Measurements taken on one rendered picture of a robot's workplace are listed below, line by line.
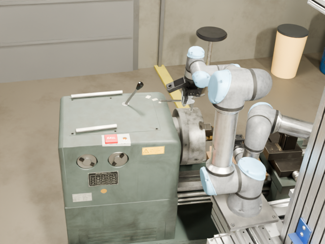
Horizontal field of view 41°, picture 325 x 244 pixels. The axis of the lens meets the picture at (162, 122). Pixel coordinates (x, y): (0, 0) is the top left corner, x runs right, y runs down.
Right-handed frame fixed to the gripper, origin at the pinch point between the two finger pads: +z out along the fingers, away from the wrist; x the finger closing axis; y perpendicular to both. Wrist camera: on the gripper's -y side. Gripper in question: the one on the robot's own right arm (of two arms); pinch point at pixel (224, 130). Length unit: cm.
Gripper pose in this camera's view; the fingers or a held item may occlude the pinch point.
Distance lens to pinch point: 252.3
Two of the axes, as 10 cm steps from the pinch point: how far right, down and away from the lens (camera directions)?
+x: 0.4, -8.2, -5.6
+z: -1.7, -5.6, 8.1
